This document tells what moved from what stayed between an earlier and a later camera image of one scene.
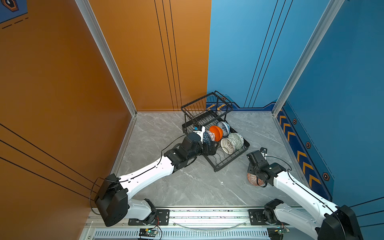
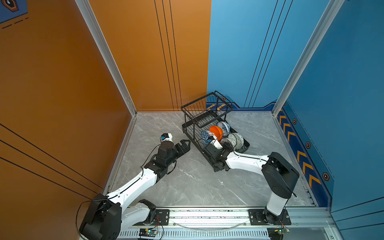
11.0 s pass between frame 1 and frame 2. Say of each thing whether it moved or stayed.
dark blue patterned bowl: stayed
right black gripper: moved
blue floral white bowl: stayed
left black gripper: moved
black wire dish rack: stayed
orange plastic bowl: stayed
